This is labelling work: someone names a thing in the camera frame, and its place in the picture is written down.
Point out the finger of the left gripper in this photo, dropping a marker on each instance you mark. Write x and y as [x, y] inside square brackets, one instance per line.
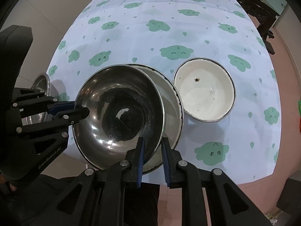
[70, 115]
[54, 106]

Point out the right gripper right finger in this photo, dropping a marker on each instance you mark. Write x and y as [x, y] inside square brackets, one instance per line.
[181, 174]

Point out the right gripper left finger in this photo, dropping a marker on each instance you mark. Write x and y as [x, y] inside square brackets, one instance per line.
[127, 172]

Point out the small steel bowl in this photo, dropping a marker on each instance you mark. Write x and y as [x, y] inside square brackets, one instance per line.
[124, 104]

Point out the large white enamel bowl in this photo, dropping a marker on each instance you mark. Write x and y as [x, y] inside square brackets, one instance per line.
[173, 109]

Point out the small white enamel bowl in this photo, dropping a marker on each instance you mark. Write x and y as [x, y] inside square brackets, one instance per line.
[206, 89]

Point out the green floor toy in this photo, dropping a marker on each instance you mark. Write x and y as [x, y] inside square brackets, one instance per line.
[299, 109]

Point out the dark wooden table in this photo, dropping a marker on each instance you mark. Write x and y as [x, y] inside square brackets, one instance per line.
[265, 15]

